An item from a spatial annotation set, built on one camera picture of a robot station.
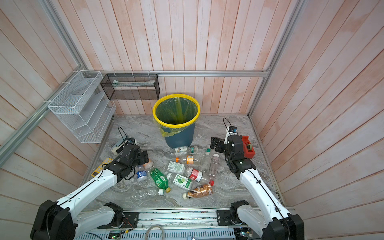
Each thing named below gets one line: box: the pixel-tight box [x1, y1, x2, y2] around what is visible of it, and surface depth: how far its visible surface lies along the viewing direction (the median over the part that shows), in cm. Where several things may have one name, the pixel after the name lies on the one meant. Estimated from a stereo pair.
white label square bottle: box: [167, 161, 186, 174], surface depth 90 cm
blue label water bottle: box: [135, 165, 149, 183], surface depth 87 cm
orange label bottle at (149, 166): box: [142, 158, 155, 173], surface depth 90 cm
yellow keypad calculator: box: [91, 157, 114, 178], surface depth 92 cm
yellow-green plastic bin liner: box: [153, 97, 198, 137], surface depth 95 cm
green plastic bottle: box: [150, 168, 172, 193], surface depth 85 cm
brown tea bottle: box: [182, 183, 213, 200], surface depth 80 cm
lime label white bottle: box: [166, 172, 193, 191], surface depth 84 cm
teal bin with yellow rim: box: [152, 93, 201, 149], surface depth 93 cm
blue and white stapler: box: [111, 137, 128, 155], surface depth 100 cm
